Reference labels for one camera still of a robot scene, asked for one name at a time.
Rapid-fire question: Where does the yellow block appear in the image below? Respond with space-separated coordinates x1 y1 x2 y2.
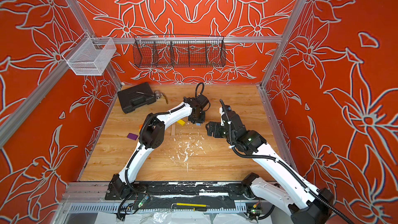
177 119 186 126

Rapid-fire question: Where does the natural wooden block angled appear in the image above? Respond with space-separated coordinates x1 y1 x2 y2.
171 124 176 136

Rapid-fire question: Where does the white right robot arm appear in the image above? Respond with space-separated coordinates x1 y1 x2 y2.
206 105 334 224

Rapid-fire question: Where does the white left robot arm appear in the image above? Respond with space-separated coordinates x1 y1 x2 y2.
105 94 210 200

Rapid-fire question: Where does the metal ball valve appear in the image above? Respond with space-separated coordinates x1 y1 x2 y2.
154 90 169 104

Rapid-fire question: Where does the black plastic tool case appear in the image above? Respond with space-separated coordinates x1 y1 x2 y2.
118 82 156 114

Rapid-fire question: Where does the purple block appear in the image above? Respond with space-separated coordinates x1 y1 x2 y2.
127 133 138 141

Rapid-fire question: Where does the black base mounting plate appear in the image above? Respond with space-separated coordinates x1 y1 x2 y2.
105 181 256 200

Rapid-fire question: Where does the black wire basket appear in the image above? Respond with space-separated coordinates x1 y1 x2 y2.
132 35 227 68

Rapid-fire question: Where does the white wire basket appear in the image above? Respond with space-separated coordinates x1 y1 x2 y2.
61 32 116 76

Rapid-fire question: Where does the black corrugated cable conduit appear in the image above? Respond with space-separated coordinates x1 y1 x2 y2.
219 99 355 224

